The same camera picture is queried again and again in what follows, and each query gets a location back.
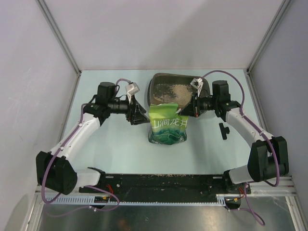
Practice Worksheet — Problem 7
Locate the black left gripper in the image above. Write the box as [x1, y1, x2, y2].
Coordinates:
[108, 93, 150, 125]

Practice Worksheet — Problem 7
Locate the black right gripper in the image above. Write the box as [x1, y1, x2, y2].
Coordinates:
[179, 91, 218, 117]

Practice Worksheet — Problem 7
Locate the aluminium frame rail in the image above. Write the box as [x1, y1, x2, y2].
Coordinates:
[35, 177, 296, 196]

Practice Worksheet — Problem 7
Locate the green litter bag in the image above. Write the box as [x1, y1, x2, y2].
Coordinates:
[148, 103, 188, 145]

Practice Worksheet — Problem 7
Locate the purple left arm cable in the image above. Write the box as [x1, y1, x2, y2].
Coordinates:
[41, 78, 132, 214]

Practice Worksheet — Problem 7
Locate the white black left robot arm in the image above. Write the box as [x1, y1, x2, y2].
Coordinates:
[36, 81, 150, 195]

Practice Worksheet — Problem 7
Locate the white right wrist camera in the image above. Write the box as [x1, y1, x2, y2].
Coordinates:
[190, 77, 204, 97]

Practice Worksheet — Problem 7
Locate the dark grey litter box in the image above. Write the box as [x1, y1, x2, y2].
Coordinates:
[147, 73, 214, 117]

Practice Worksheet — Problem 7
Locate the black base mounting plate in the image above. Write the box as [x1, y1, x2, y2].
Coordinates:
[94, 173, 246, 195]

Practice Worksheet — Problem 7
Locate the white slotted cable duct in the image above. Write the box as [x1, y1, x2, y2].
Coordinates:
[52, 194, 239, 206]

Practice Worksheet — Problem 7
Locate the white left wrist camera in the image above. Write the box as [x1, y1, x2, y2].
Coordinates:
[125, 82, 140, 102]

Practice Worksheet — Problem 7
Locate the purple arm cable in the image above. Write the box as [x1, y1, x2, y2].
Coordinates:
[199, 69, 281, 227]
[41, 78, 132, 214]

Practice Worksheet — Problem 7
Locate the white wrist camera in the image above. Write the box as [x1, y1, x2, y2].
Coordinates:
[190, 77, 204, 97]
[125, 82, 140, 102]

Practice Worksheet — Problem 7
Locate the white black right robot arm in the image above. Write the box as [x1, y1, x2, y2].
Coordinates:
[180, 78, 289, 193]

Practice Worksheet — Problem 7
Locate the beige cat litter pile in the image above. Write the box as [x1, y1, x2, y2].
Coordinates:
[154, 84, 193, 105]

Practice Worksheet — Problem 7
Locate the black bag clip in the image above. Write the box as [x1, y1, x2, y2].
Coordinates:
[218, 123, 230, 140]

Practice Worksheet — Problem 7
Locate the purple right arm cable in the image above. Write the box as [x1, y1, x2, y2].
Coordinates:
[199, 69, 281, 227]

